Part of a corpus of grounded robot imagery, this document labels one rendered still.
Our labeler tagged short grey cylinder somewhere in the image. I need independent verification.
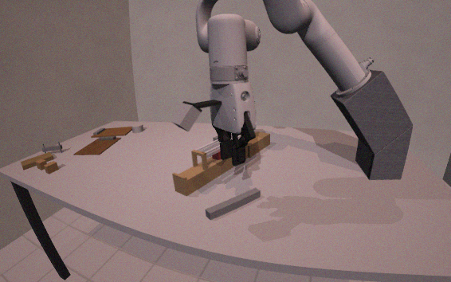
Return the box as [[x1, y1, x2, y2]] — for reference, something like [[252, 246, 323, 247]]
[[131, 123, 143, 133]]

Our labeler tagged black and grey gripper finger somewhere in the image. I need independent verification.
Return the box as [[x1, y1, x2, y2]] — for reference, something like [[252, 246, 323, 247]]
[[232, 111, 256, 166], [212, 124, 233, 160]]

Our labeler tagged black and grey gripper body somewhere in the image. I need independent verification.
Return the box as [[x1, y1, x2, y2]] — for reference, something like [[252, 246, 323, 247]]
[[210, 80, 256, 135]]

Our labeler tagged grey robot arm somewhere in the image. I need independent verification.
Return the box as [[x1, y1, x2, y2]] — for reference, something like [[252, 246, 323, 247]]
[[171, 0, 375, 131]]

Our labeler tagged small brown wooden block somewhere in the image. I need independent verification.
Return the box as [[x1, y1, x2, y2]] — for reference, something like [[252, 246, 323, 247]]
[[35, 159, 47, 170], [44, 161, 59, 174]]

